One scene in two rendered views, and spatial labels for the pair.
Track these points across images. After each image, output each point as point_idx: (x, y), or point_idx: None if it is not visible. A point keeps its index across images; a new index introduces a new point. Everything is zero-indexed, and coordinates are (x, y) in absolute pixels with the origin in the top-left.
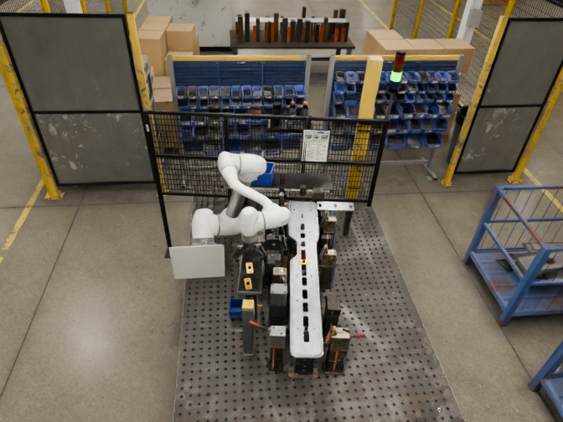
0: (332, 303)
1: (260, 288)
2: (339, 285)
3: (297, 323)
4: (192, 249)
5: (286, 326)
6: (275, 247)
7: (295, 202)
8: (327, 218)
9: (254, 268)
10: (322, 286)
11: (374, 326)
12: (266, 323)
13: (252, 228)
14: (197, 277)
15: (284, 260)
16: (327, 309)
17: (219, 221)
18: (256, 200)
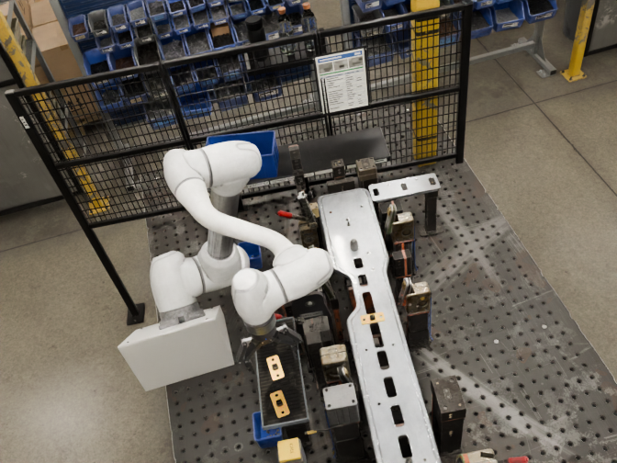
0: (446, 398)
1: (306, 409)
2: (443, 333)
3: (390, 455)
4: (162, 339)
5: (367, 442)
6: (313, 307)
7: (329, 196)
8: (397, 216)
9: (284, 366)
10: (415, 344)
11: (525, 403)
12: (329, 444)
13: (262, 310)
14: (185, 378)
15: (335, 316)
16: (441, 412)
17: (200, 269)
18: (257, 242)
